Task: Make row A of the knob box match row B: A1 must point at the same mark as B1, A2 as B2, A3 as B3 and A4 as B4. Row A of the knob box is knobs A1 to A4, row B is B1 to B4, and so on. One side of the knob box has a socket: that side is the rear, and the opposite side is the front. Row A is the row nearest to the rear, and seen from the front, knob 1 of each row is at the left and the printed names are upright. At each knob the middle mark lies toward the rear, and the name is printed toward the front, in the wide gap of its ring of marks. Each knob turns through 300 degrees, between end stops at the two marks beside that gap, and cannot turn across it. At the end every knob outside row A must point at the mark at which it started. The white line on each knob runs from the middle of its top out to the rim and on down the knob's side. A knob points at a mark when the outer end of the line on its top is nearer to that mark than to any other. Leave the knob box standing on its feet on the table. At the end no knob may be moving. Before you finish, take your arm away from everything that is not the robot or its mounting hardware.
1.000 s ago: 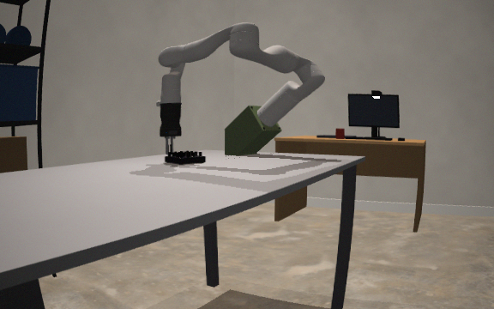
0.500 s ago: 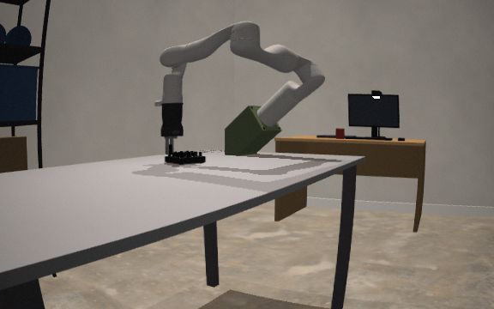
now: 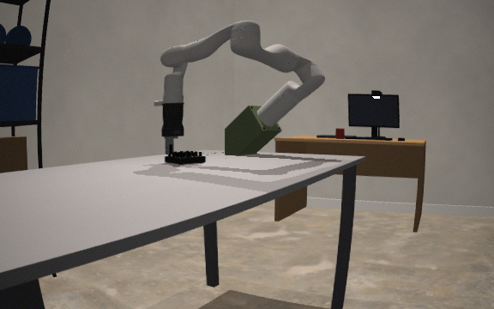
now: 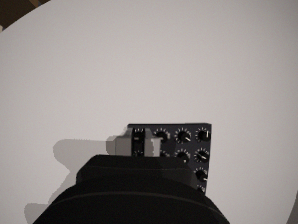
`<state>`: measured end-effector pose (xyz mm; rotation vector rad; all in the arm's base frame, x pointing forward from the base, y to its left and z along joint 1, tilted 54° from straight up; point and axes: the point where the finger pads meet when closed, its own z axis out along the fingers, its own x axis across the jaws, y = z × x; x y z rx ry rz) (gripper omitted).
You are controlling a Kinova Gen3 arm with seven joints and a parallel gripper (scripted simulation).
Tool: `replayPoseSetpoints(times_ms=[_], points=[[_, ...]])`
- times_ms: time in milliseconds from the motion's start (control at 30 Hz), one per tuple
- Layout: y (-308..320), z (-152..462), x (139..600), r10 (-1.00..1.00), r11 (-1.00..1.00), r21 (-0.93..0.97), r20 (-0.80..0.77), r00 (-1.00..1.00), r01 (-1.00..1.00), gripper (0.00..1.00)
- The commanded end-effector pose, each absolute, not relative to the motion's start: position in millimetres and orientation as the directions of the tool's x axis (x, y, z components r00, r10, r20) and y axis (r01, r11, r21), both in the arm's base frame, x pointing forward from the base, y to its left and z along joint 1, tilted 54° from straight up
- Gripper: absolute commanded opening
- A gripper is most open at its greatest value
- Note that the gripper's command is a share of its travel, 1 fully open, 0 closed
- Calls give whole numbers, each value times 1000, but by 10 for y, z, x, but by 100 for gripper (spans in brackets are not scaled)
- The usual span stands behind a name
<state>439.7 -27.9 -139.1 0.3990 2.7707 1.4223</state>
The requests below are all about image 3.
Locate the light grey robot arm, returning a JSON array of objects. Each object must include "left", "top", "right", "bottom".
[{"left": 160, "top": 21, "right": 325, "bottom": 127}]

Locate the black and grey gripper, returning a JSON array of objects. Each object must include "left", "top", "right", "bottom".
[{"left": 154, "top": 89, "right": 184, "bottom": 155}]

